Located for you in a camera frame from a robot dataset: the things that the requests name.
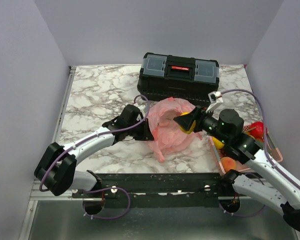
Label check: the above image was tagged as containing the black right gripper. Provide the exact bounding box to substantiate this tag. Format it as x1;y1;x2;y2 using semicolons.
174;104;229;144

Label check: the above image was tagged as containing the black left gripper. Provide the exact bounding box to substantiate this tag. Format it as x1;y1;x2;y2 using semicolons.
127;118;155;142

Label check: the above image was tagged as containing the yellow fake lemon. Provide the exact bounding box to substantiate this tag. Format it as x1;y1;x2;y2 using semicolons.
179;112;196;134
212;137;225;150

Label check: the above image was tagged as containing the pink plastic bag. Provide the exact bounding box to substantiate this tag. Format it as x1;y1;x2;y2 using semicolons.
147;97;203;163

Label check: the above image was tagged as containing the orange fake peach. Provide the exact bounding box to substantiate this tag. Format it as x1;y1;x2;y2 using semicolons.
220;156;237;173

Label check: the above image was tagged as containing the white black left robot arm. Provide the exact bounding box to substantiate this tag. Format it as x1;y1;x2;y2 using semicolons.
34;104;154;198

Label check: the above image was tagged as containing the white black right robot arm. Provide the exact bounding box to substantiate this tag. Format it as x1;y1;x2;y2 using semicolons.
173;106;300;232

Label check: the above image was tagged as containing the red fake apple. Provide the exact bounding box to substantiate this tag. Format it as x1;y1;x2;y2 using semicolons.
247;121;264;139

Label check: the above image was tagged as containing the pink plastic basket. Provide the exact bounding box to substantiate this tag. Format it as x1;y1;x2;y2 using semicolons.
207;123;284;176

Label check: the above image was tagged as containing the black toolbox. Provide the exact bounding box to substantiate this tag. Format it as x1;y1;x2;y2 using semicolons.
137;52;220;107

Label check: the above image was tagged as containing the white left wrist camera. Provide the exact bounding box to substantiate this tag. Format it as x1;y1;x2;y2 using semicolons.
138;105;147;116

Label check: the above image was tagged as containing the black mounting rail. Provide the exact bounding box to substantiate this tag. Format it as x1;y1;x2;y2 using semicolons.
72;173;236;209

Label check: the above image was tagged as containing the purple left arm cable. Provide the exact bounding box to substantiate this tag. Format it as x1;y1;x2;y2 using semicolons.
39;94;151;221

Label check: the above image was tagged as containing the silver aluminium frame rail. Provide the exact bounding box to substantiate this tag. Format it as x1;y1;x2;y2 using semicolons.
30;180;84;201

